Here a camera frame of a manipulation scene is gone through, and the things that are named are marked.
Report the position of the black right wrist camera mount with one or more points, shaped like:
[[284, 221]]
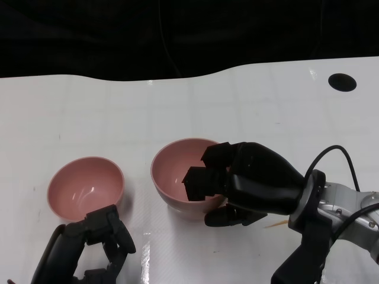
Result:
[[311, 236]]

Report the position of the black round table grommet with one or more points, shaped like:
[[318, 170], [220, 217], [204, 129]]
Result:
[[342, 82]]

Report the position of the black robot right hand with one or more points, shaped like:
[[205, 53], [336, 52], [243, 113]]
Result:
[[260, 183]]

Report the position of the black backdrop cloth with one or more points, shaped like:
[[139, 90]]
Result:
[[89, 35]]

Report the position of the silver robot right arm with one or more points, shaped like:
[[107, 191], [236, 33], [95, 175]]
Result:
[[355, 207]]

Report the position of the pink plastic bowl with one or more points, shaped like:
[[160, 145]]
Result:
[[189, 215], [171, 165], [86, 183]]

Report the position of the orange sliver mark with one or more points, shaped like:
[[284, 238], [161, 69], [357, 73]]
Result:
[[278, 225]]

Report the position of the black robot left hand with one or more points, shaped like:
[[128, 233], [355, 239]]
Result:
[[68, 248]]

